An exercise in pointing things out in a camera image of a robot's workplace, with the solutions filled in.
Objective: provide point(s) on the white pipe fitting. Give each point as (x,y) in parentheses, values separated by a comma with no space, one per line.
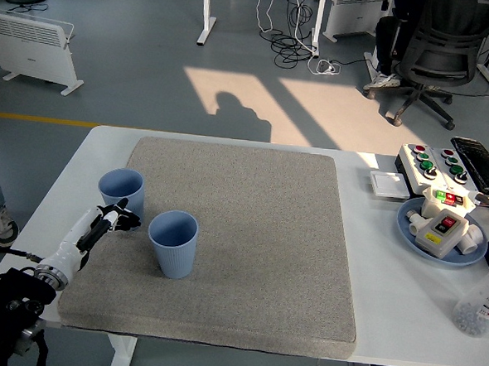
(415,224)
(473,240)

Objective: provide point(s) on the white red-black switch box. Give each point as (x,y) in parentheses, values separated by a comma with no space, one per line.
(436,236)

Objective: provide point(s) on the grey-brown foam mat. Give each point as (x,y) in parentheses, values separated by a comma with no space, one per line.
(245,233)

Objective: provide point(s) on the white panel heater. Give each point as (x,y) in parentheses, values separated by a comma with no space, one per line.
(28,53)
(350,15)

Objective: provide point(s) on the white wall switch plate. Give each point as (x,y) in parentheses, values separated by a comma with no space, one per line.
(389,184)

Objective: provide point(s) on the white push-button control box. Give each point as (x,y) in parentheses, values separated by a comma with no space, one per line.
(409,162)
(468,185)

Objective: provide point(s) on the blue ribbed plastic cup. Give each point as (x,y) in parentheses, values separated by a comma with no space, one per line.
(173,257)
(137,203)

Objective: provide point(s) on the white table leg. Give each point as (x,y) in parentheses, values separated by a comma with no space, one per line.
(122,356)

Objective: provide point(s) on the white green-red button box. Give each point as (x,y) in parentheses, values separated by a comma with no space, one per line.
(432,207)

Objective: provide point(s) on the black mesh office chair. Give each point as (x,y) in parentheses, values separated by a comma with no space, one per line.
(439,49)

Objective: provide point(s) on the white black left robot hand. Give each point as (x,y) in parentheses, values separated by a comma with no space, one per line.
(68,251)

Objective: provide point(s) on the black wrapped keyboard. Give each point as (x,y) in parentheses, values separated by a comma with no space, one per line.
(478,162)

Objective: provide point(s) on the clear red-capped bottle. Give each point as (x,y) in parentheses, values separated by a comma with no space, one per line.
(478,305)

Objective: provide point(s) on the blue round plate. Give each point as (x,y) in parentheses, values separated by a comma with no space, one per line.
(464,258)

